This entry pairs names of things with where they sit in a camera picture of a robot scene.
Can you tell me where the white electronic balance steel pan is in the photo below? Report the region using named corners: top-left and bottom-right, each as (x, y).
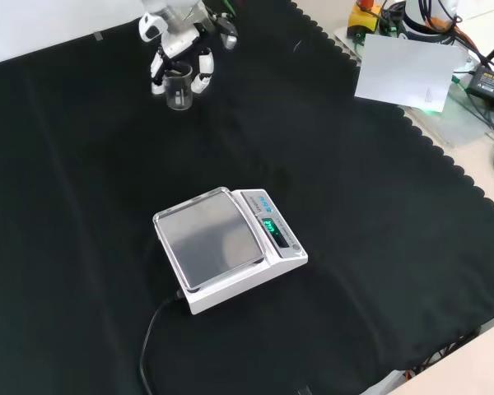
top-left (152, 186), bottom-right (310, 316)

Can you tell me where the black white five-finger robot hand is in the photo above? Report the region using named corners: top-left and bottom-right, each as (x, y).
top-left (138, 12), bottom-right (240, 96)

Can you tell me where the yellow stop button box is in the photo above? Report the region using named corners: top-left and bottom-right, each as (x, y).
top-left (348, 0), bottom-right (383, 33)

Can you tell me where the clear acrylic plate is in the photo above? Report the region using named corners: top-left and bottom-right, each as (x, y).
top-left (398, 80), bottom-right (494, 148)

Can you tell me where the black bench cloth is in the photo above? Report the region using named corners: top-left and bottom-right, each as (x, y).
top-left (0, 0), bottom-right (494, 395)

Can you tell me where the white corrugated board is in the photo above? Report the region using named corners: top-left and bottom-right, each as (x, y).
top-left (333, 24), bottom-right (368, 63)

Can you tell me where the black balance power cable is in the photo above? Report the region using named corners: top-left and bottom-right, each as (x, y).
top-left (138, 289), bottom-right (187, 395)

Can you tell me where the small clear glass beaker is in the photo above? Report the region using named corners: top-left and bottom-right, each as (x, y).
top-left (163, 63), bottom-right (195, 112)

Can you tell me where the black power adapter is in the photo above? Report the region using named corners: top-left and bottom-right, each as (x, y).
top-left (465, 67), bottom-right (494, 109)

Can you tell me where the pale standing board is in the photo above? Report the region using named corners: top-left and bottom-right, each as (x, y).
top-left (0, 0), bottom-right (146, 67)

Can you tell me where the white paper sheet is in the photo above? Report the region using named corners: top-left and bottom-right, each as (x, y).
top-left (353, 33), bottom-right (471, 114)

